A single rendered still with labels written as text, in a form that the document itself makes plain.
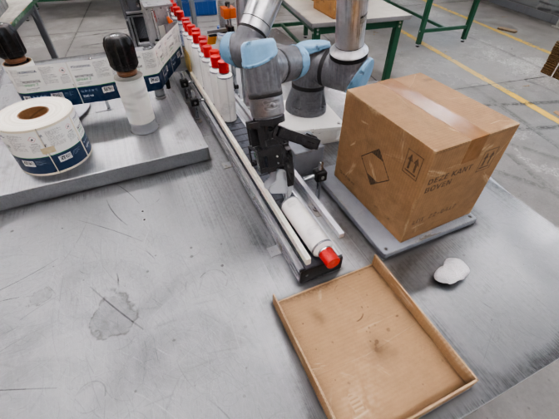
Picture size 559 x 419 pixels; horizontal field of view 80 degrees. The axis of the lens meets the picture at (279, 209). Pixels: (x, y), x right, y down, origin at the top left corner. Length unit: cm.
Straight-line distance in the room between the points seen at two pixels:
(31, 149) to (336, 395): 97
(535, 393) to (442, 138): 134
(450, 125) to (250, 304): 57
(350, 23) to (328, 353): 84
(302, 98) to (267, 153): 50
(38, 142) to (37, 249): 29
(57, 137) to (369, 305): 92
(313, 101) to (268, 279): 67
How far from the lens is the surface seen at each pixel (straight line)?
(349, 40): 108
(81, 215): 107
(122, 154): 116
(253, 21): 90
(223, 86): 116
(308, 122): 119
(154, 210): 99
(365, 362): 71
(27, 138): 112
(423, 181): 75
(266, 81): 73
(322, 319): 74
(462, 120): 83
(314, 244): 73
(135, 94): 117
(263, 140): 76
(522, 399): 183
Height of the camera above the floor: 148
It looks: 44 degrees down
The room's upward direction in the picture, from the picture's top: straight up
